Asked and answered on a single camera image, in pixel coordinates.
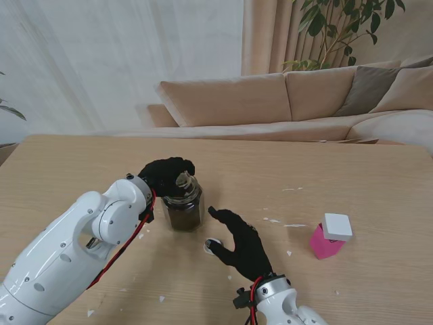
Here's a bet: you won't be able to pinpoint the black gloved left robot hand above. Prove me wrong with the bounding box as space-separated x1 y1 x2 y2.
137 156 197 197

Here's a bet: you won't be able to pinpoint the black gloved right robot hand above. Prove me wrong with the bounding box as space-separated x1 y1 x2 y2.
207 206 274 282

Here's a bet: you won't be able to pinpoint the clear glass jar lid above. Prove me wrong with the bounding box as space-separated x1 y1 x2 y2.
175 171 199 190

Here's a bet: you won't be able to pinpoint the white plastic spoon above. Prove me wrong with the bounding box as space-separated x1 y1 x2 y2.
203 238 223 254

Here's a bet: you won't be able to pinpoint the pink coffee jar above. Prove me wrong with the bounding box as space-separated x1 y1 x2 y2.
309 222 344 261

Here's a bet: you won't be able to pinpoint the white square jar cap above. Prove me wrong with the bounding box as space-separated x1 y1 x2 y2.
321 213 353 242

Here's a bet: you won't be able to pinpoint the glass jar of coffee beans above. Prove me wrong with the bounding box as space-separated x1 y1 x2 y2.
161 171 206 233

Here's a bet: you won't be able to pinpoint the beige sofa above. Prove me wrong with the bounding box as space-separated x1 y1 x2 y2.
135 56 433 156

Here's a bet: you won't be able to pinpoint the white sheer curtain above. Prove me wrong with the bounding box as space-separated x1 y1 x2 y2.
0 0 245 136

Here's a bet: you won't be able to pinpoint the small green plant leaves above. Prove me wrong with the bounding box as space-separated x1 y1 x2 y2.
0 70 27 121

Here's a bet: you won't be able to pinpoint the beige pleated curtain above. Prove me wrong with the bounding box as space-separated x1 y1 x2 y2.
240 0 359 76

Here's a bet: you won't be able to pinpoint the grey sofa cushion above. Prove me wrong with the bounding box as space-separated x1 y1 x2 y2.
334 65 403 118

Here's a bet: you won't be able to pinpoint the tall green leafy plant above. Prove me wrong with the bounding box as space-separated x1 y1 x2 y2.
282 0 406 72

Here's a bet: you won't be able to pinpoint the beige sofa cushion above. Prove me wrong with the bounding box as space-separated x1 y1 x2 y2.
370 66 433 114

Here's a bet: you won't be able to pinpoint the right arm red cable bundle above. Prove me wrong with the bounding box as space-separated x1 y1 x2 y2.
245 276 265 325

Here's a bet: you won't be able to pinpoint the arm red cable bundle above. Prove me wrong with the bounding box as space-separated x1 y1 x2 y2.
86 189 157 290
245 276 265 325

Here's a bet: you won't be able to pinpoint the left arm red cable bundle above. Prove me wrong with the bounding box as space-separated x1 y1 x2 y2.
86 189 157 290

